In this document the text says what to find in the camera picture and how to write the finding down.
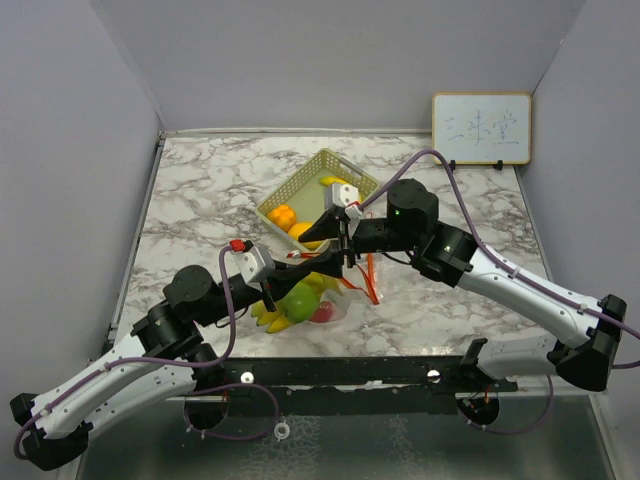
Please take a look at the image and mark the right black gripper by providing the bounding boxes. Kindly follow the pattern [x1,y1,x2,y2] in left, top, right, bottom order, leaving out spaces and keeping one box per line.
[297,213,419,278]

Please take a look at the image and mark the green lime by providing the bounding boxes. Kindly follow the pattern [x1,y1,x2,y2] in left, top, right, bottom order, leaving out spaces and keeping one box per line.
[281,282,319,323]

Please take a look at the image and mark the yellow banana bunch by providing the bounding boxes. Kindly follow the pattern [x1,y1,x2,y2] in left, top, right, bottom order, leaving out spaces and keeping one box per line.
[250,273,346,334]

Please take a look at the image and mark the red apple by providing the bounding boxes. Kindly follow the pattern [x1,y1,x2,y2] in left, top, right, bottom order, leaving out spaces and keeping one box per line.
[309,301,335,324]

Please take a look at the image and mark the clear zip bag red zipper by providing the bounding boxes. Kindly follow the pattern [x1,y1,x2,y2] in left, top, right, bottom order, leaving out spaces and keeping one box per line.
[259,249,384,326]

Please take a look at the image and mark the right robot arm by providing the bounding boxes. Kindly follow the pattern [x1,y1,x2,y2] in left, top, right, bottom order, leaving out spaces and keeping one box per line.
[301,179,627,392]

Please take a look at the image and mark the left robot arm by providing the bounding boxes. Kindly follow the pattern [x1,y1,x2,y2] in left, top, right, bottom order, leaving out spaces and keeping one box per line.
[10,263,310,471]

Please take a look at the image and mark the orange bell pepper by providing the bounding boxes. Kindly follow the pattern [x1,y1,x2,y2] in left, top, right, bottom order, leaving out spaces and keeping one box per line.
[267,204,297,232]

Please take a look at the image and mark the green plastic basket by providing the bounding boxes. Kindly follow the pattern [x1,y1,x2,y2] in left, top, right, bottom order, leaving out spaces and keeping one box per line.
[255,148,380,252]

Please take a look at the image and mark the small yellow bananas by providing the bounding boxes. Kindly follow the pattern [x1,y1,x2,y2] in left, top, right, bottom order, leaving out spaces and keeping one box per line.
[319,176,348,187]

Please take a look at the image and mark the small whiteboard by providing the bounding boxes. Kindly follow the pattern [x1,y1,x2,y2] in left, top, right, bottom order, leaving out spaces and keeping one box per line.
[432,92,532,165]

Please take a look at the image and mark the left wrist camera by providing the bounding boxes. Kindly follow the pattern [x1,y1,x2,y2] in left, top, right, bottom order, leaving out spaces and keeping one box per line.
[229,239,276,289]

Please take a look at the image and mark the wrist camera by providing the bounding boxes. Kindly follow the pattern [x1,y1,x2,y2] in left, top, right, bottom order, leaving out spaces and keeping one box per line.
[324,182,363,222]
[229,239,276,289]

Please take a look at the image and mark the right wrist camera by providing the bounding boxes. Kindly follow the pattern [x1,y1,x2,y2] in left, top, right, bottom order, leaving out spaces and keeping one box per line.
[324,182,363,222]

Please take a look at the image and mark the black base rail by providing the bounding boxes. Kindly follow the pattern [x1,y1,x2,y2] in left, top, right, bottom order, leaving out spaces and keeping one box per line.
[211,355,517,416]

